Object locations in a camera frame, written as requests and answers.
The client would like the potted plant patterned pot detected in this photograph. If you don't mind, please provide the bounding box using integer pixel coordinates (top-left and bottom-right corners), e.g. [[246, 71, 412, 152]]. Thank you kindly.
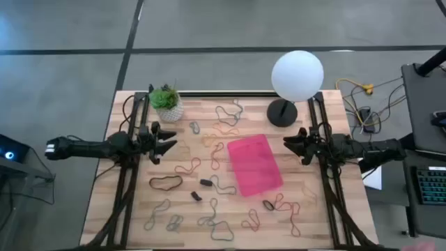
[[148, 83, 185, 123]]

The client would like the dark grey desk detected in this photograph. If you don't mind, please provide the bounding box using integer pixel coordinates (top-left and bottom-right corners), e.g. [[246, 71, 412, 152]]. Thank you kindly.
[[400, 62, 446, 162], [402, 149, 446, 240]]

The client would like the backlit computer keyboard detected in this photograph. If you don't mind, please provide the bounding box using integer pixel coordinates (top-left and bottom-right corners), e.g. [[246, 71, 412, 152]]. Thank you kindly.
[[416, 166, 446, 206]]

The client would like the yellow rubber band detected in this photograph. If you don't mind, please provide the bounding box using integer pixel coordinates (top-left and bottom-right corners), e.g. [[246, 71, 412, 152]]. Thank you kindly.
[[175, 139, 192, 162], [201, 133, 219, 148], [212, 122, 240, 137]]

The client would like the black computer blue light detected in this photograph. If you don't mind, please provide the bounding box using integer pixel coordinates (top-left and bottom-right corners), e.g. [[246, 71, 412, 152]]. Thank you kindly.
[[0, 133, 31, 165]]

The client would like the black pole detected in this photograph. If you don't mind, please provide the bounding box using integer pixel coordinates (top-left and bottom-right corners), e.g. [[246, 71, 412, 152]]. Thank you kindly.
[[416, 46, 446, 77]]

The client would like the yellow floor cable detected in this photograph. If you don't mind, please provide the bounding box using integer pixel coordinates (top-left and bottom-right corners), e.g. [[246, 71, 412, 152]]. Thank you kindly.
[[334, 77, 380, 128]]

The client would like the black floor cable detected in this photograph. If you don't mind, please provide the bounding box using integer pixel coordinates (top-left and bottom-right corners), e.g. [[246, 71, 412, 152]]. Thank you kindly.
[[343, 75, 408, 135]]

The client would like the large teal rubber band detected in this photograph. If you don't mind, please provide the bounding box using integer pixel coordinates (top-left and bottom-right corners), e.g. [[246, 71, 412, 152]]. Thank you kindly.
[[215, 98, 244, 128]]

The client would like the white globe table lamp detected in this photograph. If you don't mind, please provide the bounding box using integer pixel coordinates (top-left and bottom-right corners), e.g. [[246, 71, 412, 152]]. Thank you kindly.
[[266, 50, 325, 128]]

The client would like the pink translucent plastic bin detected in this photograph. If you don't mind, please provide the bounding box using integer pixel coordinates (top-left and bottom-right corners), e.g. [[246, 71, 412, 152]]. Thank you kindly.
[[226, 133, 284, 198]]

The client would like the long red rubber band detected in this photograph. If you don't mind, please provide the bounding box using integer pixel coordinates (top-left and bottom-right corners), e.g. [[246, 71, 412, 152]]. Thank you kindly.
[[272, 192, 302, 238]]

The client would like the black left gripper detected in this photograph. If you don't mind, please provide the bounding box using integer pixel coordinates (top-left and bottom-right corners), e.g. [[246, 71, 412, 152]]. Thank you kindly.
[[139, 121, 178, 165]]

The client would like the white paper sheet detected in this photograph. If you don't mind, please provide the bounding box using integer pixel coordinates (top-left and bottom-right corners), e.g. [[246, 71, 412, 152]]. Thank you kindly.
[[361, 165, 383, 191]]

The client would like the black power adapter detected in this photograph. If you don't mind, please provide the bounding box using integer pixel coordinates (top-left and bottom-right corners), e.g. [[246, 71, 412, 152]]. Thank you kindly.
[[358, 107, 376, 134]]

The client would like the dark brown rubber band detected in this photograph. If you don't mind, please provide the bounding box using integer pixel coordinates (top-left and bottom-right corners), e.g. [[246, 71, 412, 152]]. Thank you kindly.
[[148, 174, 184, 192]]

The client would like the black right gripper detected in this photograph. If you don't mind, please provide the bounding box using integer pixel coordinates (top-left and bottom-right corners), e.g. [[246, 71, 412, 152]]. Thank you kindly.
[[282, 127, 335, 166]]

